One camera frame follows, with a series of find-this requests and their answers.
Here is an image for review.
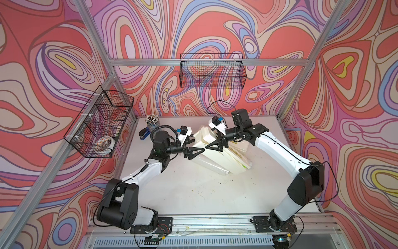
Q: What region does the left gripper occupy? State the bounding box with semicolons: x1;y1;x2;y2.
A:
163;135;203;162

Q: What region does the plastic wrap roll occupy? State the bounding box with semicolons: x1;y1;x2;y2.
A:
192;154;230;175

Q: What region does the white wrap dispenser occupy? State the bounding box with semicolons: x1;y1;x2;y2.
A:
193;126;217;148
218;141;252;174

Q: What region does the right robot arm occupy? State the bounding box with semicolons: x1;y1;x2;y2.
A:
206;109;325;232

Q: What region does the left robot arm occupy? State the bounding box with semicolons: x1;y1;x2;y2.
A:
93;129;205;233

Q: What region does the pencil cup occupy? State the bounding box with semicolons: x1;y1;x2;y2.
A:
145;114;160;131

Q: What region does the blue stapler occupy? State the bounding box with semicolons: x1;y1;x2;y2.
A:
138;127;152;140

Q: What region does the tape roll in basket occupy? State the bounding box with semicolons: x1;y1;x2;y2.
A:
94;136;116;155

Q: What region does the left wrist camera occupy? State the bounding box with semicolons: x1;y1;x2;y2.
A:
177;126;192;145

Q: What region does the back wire basket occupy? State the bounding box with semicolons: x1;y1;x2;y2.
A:
179;52;247;89

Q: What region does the wire basket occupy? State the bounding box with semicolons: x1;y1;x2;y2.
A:
179;52;247;89
64;86;134;158

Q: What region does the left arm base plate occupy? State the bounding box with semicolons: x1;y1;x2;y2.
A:
130;216;173;235

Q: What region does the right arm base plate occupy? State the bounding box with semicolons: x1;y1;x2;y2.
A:
249;215;297;234

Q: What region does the left wire basket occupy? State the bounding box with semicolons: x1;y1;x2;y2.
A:
64;86;134;158

